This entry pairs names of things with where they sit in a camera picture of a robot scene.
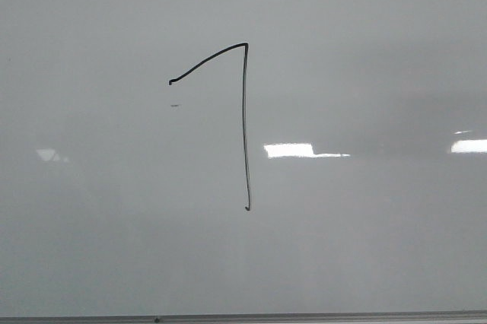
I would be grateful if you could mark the white whiteboard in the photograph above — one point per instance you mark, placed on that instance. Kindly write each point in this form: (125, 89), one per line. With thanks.
(180, 160)

